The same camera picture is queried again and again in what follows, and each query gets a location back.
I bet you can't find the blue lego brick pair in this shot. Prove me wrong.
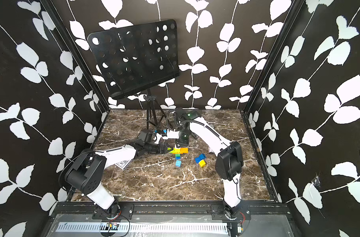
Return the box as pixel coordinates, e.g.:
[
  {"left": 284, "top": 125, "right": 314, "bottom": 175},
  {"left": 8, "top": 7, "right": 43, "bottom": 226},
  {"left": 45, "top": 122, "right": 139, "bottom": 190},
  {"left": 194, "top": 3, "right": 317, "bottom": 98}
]
[{"left": 194, "top": 154, "right": 206, "bottom": 163}]

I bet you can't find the yellow square lego brick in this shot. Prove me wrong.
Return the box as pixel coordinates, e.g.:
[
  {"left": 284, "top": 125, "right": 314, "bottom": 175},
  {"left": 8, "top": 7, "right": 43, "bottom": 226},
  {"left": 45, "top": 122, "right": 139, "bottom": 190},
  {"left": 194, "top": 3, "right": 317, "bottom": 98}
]
[{"left": 198, "top": 160, "right": 206, "bottom": 167}]

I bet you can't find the black perforated music stand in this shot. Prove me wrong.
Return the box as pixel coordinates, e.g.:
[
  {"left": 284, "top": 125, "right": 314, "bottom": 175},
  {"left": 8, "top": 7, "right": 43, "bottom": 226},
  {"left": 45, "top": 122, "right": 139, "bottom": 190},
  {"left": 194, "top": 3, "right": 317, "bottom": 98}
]
[{"left": 87, "top": 19, "right": 180, "bottom": 127}]

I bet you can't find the black front mounting rail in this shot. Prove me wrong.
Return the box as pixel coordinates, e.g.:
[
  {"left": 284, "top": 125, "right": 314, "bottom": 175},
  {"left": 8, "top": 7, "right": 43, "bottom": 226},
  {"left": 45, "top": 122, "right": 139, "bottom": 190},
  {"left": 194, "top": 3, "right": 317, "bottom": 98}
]
[{"left": 53, "top": 200, "right": 291, "bottom": 221}]

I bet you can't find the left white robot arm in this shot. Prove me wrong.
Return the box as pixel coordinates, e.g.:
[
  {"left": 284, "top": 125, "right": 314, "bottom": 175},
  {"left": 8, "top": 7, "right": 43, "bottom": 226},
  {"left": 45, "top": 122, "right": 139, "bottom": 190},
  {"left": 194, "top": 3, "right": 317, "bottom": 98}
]
[{"left": 63, "top": 129, "right": 173, "bottom": 210}]

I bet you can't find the white slotted cable duct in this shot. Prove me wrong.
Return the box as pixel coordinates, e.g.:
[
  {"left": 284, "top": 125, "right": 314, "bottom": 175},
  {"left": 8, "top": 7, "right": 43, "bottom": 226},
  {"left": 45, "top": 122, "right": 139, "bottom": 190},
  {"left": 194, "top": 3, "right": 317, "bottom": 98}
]
[{"left": 54, "top": 222, "right": 228, "bottom": 234}]

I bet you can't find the blue playing card box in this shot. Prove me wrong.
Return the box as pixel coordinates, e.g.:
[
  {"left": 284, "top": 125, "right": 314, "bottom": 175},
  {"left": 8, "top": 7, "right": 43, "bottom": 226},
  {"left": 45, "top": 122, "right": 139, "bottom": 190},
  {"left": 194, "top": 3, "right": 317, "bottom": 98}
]
[{"left": 115, "top": 160, "right": 131, "bottom": 170}]

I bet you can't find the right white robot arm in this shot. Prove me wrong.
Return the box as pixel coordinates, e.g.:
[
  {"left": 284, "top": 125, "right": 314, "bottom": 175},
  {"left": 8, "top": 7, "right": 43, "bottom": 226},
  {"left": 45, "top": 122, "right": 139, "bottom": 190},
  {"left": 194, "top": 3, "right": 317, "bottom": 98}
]
[{"left": 166, "top": 108, "right": 244, "bottom": 219}]

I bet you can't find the orange long lego brick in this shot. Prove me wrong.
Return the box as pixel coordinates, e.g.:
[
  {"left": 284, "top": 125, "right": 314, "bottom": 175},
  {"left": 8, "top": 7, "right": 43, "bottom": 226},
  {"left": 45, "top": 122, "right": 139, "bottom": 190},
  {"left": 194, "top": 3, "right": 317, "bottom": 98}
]
[{"left": 180, "top": 148, "right": 188, "bottom": 154}]

